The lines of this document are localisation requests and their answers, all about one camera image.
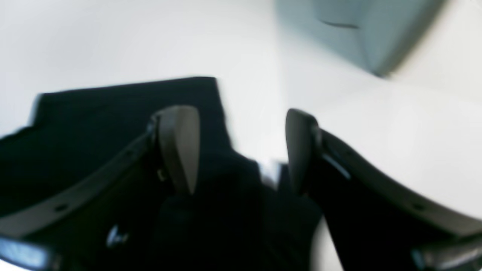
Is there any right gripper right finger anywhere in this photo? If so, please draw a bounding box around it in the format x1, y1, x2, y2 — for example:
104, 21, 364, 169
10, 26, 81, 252
285, 108, 482, 271

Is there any black T-shirt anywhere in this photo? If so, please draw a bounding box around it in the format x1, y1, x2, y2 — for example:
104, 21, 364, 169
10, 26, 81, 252
1, 77, 321, 271

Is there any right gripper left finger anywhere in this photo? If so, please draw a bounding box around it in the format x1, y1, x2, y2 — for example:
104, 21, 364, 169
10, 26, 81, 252
1, 106, 200, 271

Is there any grey cabinet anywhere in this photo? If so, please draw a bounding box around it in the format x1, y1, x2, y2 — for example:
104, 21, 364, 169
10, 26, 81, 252
275, 0, 447, 77

